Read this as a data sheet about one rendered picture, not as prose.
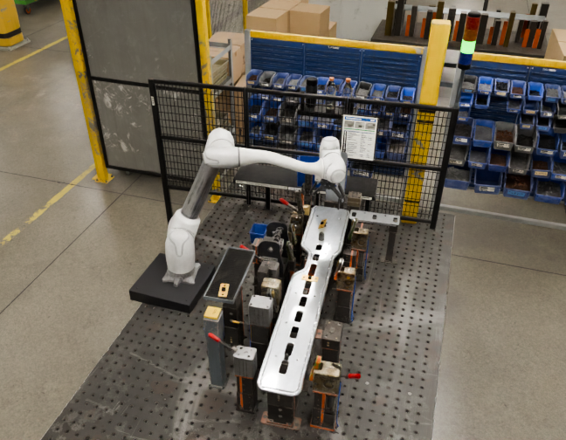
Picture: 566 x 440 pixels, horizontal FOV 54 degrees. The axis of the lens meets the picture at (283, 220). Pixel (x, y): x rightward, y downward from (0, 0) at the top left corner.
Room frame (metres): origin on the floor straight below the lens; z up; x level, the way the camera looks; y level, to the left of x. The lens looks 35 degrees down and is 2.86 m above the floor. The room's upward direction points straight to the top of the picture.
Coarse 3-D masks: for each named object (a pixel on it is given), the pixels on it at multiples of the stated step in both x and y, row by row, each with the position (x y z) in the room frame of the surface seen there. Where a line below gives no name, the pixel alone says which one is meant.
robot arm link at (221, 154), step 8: (216, 144) 2.56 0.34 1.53; (224, 144) 2.56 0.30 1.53; (208, 152) 2.51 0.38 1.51; (216, 152) 2.50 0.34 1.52; (224, 152) 2.50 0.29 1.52; (232, 152) 2.51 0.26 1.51; (208, 160) 2.49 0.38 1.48; (216, 160) 2.48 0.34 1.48; (224, 160) 2.48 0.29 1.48; (232, 160) 2.48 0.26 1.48
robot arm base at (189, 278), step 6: (198, 264) 2.52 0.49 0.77; (168, 270) 2.42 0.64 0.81; (192, 270) 2.42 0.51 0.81; (168, 276) 2.39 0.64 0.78; (174, 276) 2.38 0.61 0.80; (180, 276) 2.37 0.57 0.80; (186, 276) 2.38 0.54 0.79; (192, 276) 2.40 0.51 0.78; (174, 282) 2.33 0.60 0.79; (180, 282) 2.36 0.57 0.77; (186, 282) 2.36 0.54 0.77; (192, 282) 2.36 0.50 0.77
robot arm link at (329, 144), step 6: (324, 138) 2.60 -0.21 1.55; (330, 138) 2.59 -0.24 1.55; (336, 138) 2.60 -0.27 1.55; (324, 144) 2.56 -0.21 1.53; (330, 144) 2.55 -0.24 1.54; (336, 144) 2.56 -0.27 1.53; (324, 150) 2.55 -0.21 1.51; (330, 150) 2.54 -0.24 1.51; (336, 150) 2.54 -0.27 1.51; (324, 156) 2.51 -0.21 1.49
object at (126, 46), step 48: (96, 0) 4.66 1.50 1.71; (144, 0) 4.52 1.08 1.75; (192, 0) 4.38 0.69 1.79; (96, 48) 4.69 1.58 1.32; (144, 48) 4.53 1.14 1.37; (192, 48) 4.41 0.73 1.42; (96, 96) 4.72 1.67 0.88; (144, 96) 4.56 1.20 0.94; (192, 96) 4.43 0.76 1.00; (96, 144) 4.71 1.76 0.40; (144, 144) 4.58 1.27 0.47
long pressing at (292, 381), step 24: (312, 216) 2.68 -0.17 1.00; (336, 216) 2.69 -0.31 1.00; (312, 240) 2.45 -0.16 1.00; (336, 240) 2.45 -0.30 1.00; (312, 264) 2.25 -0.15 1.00; (288, 288) 2.06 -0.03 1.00; (312, 288) 2.06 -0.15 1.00; (288, 312) 1.90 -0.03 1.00; (312, 312) 1.90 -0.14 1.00; (288, 336) 1.74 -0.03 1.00; (312, 336) 1.75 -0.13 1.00; (264, 360) 1.60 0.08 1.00; (288, 360) 1.61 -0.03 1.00; (264, 384) 1.48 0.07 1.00; (288, 384) 1.48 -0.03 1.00
